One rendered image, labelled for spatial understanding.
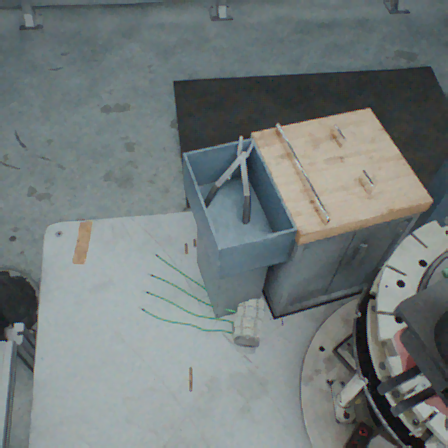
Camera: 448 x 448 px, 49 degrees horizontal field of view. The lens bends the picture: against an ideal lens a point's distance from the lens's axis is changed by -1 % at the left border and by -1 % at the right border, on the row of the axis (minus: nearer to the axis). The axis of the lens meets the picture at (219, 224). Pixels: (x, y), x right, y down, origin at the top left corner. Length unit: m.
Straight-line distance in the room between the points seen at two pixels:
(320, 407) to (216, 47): 2.11
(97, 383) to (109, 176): 1.33
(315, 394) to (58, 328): 0.45
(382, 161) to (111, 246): 0.52
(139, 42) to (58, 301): 1.95
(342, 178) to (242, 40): 2.06
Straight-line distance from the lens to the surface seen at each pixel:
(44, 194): 2.09
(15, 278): 1.90
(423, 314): 0.41
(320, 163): 0.73
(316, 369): 0.86
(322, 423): 0.84
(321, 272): 0.81
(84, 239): 0.99
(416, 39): 2.99
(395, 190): 0.73
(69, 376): 0.88
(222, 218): 0.75
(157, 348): 0.88
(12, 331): 1.07
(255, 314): 0.86
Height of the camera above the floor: 1.60
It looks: 56 degrees down
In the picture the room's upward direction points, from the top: 4 degrees clockwise
